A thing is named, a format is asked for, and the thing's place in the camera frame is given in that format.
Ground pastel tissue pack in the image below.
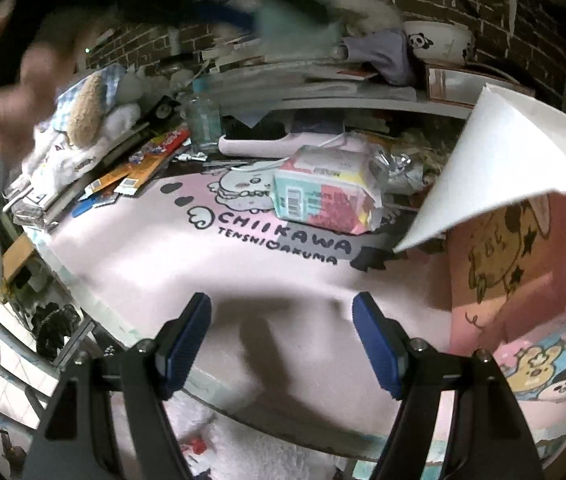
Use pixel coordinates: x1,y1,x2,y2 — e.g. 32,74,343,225
270,144,389,236

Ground pink device with cable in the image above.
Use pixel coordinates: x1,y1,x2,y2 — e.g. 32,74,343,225
218,131,380,159

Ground small white cotton plush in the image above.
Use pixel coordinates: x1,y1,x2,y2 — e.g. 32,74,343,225
105,101,142,137

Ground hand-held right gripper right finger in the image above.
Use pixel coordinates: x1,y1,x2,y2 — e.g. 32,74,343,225
352,292,546,480

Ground black crumpled cloth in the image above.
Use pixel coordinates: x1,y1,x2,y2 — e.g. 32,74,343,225
34,304,82,362

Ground blue gingham cloth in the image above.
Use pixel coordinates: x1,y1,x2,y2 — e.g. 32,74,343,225
49,64,130,132

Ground colourful candy packet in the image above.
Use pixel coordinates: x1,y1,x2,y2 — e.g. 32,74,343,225
130,128,192,164

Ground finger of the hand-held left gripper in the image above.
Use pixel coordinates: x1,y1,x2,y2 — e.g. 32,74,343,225
178,0,260,33

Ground person's left hand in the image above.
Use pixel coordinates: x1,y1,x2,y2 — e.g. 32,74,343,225
0,7,70,137

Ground teal capped bottle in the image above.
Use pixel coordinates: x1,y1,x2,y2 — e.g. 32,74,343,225
185,79,225,149

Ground crumpled silver foil wrapper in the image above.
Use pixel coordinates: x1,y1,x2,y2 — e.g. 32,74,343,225
370,141,440,192

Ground tan plush toy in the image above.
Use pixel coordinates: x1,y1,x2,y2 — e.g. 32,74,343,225
66,75,107,148

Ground pink cartoon tote bag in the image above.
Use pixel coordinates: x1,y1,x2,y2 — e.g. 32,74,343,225
392,82,566,403

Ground white panda bowl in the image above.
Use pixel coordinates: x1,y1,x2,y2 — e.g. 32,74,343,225
402,20,477,64

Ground purple cloth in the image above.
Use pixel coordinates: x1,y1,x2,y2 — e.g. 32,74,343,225
342,28,420,87

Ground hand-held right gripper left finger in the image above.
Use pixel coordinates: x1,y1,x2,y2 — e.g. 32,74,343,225
23,292,212,480

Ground small blue card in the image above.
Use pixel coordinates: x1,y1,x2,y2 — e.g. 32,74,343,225
73,195,115,218

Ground white printed plastic bag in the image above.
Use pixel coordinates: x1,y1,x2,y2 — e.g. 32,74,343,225
27,124,100,192

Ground cartoon printed cloth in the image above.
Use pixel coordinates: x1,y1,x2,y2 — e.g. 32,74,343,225
492,319,566,461

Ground brown and white box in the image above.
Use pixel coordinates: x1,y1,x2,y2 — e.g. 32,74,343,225
424,61,534,107

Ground pink fluffy printed pants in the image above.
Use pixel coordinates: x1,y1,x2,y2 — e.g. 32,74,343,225
163,394,345,480

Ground stack of books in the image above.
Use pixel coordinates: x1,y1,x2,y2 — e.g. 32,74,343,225
202,35,470,113

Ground orange paper packet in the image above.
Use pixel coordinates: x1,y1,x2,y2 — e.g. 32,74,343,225
84,154,165,199

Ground pink printed desk mat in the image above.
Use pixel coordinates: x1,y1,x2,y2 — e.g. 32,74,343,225
46,157,466,443

